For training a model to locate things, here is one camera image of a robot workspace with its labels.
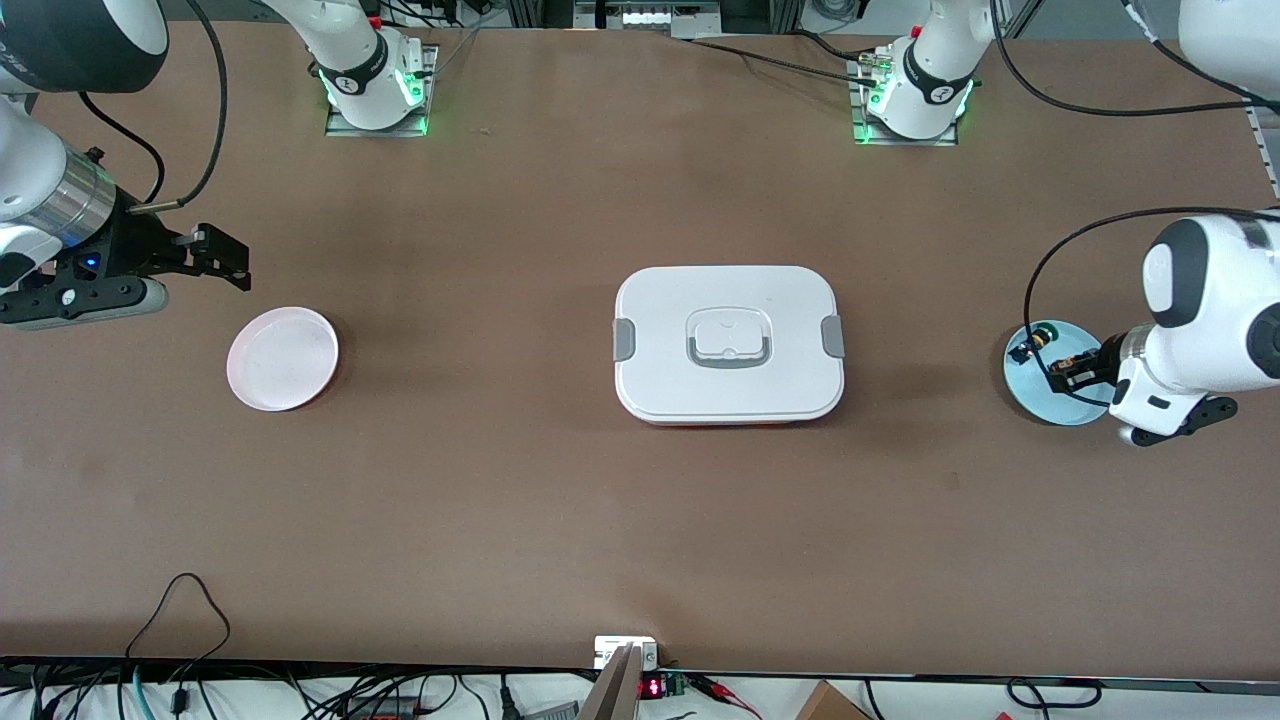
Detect pink round plate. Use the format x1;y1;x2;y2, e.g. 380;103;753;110
226;306;340;413

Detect aluminium frame rail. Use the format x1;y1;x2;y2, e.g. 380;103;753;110
1245;100;1280;199

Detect grey slanted bar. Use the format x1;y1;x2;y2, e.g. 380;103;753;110
578;644;647;720

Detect looped black cable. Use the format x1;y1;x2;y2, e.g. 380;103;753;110
124;572;233;669

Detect black blue small part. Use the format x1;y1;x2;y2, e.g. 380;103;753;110
1008;322;1062;365

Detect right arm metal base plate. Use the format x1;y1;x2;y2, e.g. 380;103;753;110
325;45;439;138

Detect light blue round plate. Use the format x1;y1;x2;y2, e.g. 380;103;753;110
1003;319;1117;427

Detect grey power strip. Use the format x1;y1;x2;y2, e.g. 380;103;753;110
573;0;721;39

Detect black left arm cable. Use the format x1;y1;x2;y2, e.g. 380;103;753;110
990;0;1280;407

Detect coiled black cable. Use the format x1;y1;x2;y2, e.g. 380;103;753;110
1005;677;1103;712

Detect small white box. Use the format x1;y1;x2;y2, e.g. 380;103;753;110
594;636;659;670

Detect thin black table cable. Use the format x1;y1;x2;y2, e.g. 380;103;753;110
690;38;886;89

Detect white lidded lunch box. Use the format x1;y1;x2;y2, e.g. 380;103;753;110
612;265;846;428

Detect short black right arm cable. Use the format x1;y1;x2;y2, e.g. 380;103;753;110
78;92;166;204

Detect red clip leads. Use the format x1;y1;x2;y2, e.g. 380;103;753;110
688;674;763;719

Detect brown cardboard box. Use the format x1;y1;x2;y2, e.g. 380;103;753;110
795;680;873;720

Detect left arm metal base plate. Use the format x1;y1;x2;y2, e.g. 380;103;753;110
848;55;959;147

